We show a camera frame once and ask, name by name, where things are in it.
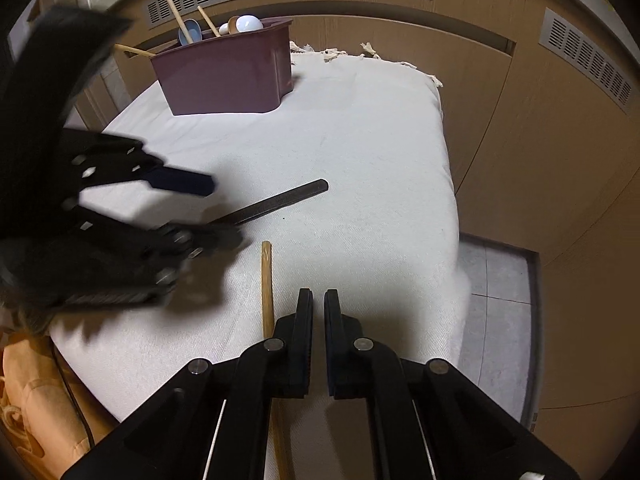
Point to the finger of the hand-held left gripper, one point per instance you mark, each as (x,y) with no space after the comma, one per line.
(185,181)
(220,237)

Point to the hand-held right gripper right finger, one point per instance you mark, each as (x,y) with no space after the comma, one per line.
(331,325)

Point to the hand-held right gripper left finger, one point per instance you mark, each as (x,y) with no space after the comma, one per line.
(305,320)

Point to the wooden utensil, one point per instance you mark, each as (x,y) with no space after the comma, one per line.
(132,50)
(267,285)
(175,10)
(207,20)

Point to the purple plastic utensil container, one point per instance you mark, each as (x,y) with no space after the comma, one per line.
(225,80)

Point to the white fringed cloth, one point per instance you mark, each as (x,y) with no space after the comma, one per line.
(350,160)

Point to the wooden kitchen cabinet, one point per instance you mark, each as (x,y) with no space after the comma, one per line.
(500,185)

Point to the orange cloth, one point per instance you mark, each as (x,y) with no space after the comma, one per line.
(35,410)

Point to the small cabinet vent grille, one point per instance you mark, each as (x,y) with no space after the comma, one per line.
(585,55)

